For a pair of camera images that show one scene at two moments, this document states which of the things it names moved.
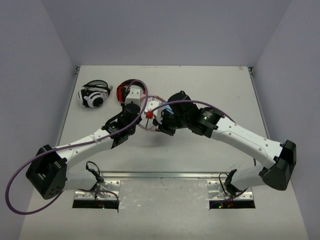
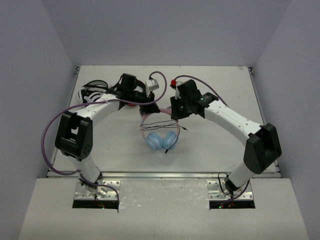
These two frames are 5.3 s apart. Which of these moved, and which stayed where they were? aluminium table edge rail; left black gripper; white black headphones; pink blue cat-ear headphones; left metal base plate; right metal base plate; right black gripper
Moved: right black gripper; left black gripper; pink blue cat-ear headphones
Stayed: aluminium table edge rail; white black headphones; left metal base plate; right metal base plate
